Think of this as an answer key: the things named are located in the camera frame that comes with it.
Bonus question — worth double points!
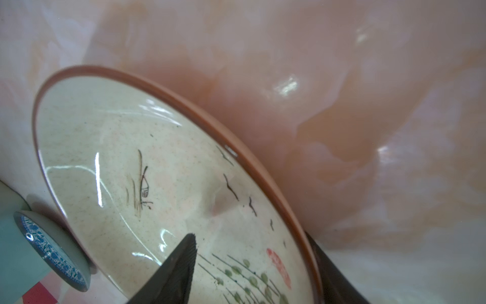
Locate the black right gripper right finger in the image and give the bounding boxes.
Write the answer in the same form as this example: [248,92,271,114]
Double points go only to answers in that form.
[306,233,370,304]

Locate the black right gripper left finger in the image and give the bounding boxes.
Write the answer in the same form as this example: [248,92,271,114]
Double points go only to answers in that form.
[129,233,197,304]

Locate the blue green patterned plate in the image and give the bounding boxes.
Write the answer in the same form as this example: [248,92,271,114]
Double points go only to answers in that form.
[13,210,91,292]

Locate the cream plate with grass motif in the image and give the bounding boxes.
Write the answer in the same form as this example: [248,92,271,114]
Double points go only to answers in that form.
[32,66,324,303]

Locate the mint green plastic bin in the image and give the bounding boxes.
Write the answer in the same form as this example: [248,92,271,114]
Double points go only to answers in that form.
[0,183,51,303]

